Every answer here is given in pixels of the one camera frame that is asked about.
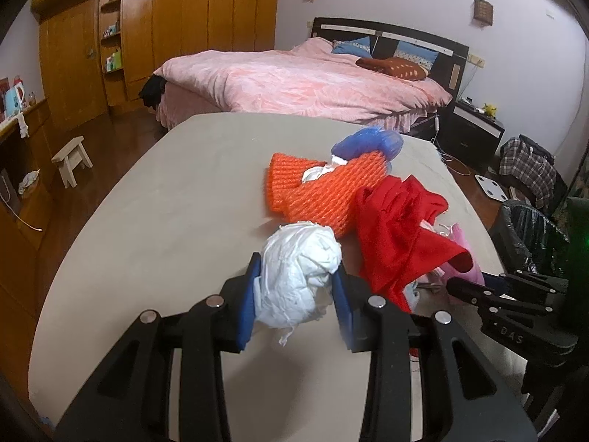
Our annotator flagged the brown dotted pillow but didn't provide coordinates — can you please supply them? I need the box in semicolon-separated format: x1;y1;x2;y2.
356;56;428;81

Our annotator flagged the wooden dresser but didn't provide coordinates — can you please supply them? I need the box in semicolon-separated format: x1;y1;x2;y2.
0;97;58;249

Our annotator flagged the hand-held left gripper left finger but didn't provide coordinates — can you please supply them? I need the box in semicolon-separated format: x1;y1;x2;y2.
55;252;263;442

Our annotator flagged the white bathroom scale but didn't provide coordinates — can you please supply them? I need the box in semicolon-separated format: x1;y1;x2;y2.
474;175;507;203

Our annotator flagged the dark bed frame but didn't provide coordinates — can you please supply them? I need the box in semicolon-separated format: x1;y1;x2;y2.
309;17;470;102

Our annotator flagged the pink plastic bag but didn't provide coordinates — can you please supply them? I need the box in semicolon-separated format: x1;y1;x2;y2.
416;222;486;295

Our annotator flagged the brown wall lamp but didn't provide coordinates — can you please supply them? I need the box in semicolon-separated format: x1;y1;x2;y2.
474;0;494;28

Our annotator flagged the blue pillow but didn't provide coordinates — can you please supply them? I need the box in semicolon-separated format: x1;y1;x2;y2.
393;41;439;72
331;37;373;56

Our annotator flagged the red cloth bag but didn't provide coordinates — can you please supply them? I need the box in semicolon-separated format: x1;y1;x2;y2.
355;175;474;315

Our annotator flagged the blue plastic bag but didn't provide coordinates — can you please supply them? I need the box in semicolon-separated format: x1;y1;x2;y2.
330;126;405;176

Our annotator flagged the trash bin with black bag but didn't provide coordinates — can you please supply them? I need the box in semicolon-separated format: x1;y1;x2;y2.
490;199;574;277

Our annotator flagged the plaid bag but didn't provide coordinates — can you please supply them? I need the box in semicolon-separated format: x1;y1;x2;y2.
499;135;557;208

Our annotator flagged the wooden wardrobe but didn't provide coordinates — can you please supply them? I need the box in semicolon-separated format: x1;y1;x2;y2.
30;0;281;132

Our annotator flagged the small white tissue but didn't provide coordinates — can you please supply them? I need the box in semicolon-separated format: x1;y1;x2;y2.
300;154;348;184

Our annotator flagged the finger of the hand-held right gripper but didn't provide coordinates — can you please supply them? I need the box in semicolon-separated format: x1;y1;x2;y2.
483;271;570;296
446;277;553;318

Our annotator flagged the small wooden stool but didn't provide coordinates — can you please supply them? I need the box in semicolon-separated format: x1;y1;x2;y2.
50;136;93;189

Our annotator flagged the thin white cable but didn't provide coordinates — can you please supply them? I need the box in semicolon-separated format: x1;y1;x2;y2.
0;193;43;232

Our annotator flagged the dark nightstand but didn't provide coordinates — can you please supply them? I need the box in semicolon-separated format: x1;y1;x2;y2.
444;100;504;176

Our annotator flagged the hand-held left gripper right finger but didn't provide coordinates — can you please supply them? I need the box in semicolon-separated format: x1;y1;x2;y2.
330;269;539;442

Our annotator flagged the bed with pink blanket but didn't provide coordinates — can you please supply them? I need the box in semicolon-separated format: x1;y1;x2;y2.
154;37;454;132

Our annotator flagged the white power strip cable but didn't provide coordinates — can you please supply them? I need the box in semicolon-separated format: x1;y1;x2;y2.
433;115;472;176

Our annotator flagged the white crumpled rag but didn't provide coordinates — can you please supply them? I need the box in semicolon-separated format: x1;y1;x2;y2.
18;170;41;196

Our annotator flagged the black garment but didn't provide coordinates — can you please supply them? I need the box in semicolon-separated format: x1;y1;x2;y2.
139;74;169;111

